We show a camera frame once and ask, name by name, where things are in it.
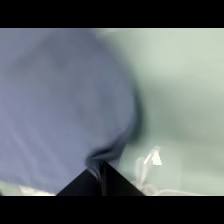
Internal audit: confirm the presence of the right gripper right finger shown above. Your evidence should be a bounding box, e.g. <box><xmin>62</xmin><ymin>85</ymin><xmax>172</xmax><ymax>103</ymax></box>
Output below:
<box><xmin>101</xmin><ymin>161</ymin><xmax>147</xmax><ymax>197</ymax></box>

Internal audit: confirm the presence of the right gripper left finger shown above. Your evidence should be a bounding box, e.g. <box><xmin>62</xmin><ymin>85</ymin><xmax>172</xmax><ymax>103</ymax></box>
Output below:
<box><xmin>55</xmin><ymin>168</ymin><xmax>102</xmax><ymax>197</ymax></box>

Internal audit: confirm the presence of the blue shirt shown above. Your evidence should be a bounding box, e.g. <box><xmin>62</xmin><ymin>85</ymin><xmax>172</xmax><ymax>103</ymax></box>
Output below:
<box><xmin>0</xmin><ymin>28</ymin><xmax>145</xmax><ymax>195</ymax></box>

